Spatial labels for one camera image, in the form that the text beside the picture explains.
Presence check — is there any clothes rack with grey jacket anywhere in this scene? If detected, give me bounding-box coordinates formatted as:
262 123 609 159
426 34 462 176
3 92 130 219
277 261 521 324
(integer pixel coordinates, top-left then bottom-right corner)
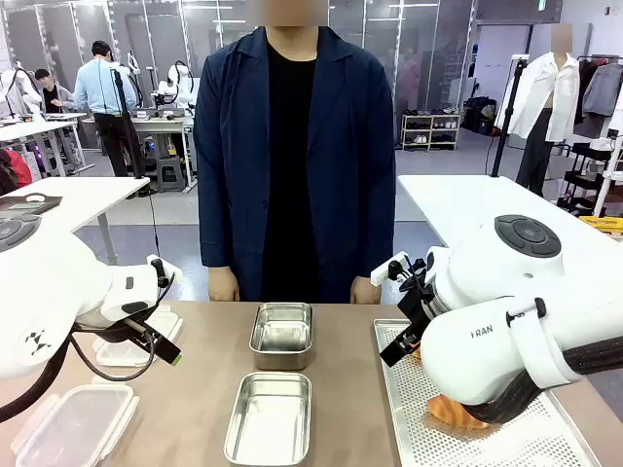
576 54 623 138

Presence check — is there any yellow crate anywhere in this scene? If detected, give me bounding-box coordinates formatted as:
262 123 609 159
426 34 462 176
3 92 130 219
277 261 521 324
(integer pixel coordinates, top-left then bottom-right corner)
578 215 620 238

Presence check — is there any grey step stool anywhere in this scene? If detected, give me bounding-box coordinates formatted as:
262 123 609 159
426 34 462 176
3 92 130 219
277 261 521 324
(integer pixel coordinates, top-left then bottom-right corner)
155 158 187 194

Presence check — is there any black bags pile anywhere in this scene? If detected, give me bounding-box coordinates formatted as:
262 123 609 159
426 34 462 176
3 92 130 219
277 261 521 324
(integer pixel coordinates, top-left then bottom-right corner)
461 95 498 136

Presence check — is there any seated person in black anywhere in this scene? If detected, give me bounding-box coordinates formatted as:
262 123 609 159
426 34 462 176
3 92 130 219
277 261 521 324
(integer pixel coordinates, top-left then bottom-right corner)
33 68 75 114

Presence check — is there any black tripod with cable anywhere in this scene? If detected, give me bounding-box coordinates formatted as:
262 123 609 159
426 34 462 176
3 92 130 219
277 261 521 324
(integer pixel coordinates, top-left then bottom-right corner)
110 67 160 198

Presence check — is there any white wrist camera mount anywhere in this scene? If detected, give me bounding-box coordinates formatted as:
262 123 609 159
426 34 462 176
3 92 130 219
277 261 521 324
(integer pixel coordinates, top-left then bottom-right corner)
370 251 413 286
145 253 184 288

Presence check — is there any black rolling cart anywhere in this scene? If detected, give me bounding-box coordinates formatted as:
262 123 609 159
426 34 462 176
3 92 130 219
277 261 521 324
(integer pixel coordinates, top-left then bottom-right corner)
557 140 615 218

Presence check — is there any white table with black tray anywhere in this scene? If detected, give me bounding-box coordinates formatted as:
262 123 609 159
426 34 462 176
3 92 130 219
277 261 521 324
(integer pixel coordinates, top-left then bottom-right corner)
0 175 151 267

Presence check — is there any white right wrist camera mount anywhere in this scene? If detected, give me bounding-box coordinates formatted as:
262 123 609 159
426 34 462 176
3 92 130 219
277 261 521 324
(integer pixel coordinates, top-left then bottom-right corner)
370 251 413 286

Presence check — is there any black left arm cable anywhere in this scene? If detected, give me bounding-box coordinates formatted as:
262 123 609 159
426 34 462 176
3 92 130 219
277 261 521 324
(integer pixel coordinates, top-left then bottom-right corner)
0 325 162 424

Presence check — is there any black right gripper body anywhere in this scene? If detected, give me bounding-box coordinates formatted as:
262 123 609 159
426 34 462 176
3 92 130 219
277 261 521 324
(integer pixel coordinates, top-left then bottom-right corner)
396 284 434 337

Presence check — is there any black right arm cable sleeve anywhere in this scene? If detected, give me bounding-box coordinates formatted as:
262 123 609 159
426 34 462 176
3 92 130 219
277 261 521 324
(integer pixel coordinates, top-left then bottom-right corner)
461 335 623 424

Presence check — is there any person's right hand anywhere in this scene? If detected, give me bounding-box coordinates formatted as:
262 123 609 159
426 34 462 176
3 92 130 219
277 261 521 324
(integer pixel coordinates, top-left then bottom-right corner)
207 266 241 303

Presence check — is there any person's right sleeved forearm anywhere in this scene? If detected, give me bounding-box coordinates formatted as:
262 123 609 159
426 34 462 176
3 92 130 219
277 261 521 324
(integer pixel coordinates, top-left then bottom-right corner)
198 189 236 269

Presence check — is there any black tripod with white top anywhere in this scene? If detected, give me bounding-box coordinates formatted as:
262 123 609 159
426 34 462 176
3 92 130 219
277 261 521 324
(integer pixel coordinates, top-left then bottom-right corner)
490 54 531 179

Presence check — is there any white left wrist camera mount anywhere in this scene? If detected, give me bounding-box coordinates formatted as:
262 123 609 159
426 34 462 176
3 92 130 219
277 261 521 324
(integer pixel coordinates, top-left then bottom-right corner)
145 253 184 288

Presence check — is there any red garment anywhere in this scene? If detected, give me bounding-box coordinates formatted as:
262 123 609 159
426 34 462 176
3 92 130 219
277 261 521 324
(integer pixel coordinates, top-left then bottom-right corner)
0 148 33 196

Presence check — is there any white plastic lid with clips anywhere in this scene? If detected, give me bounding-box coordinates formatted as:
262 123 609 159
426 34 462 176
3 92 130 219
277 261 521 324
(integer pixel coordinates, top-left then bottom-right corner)
92 304 185 369

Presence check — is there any person in navy jacket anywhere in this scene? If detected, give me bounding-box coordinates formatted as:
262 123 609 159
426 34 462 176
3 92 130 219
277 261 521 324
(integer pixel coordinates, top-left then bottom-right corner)
193 24 396 305

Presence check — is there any perforated metal baking tray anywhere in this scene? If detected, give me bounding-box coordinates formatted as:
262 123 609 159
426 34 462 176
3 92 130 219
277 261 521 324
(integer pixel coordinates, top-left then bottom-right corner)
373 318 603 467

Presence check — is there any translucent plastic lid with clips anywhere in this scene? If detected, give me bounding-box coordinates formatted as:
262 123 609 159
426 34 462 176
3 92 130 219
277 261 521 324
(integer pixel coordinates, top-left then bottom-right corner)
10 383 141 467

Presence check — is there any shallow steel container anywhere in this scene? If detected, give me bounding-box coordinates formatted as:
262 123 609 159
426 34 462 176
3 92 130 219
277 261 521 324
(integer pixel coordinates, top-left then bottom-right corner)
223 372 312 467

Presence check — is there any white shoe rack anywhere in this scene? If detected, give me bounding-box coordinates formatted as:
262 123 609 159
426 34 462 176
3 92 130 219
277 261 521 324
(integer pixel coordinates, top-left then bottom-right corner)
400 112 461 151

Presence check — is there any deep steel container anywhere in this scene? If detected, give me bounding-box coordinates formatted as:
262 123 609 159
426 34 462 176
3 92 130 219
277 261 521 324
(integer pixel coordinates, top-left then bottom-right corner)
248 302 313 371

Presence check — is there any person's left hand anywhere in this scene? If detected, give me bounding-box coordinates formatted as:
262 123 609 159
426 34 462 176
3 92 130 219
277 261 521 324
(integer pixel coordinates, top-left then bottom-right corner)
349 275 380 305

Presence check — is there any person's left sleeved forearm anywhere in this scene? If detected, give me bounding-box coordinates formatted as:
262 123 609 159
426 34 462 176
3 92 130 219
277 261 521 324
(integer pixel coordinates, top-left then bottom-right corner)
357 189 396 281

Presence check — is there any black tray with white item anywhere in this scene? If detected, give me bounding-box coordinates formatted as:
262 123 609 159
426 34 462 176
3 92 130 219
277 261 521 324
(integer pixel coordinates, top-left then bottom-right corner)
0 193 63 216

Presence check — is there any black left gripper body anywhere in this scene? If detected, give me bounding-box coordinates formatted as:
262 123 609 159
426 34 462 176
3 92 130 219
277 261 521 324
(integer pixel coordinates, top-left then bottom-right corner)
121 317 163 349

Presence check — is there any white background desk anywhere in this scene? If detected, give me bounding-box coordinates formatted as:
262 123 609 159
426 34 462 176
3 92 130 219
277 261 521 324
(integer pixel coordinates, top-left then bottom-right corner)
0 112 96 177

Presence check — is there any mannequin with white shirt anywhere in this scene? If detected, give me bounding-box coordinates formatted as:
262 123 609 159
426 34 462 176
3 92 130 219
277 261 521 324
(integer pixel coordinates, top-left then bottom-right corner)
495 22 581 198

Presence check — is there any man in light blue shirt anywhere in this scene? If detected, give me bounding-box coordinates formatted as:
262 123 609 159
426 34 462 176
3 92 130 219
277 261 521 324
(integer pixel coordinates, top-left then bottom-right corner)
72 40 140 179

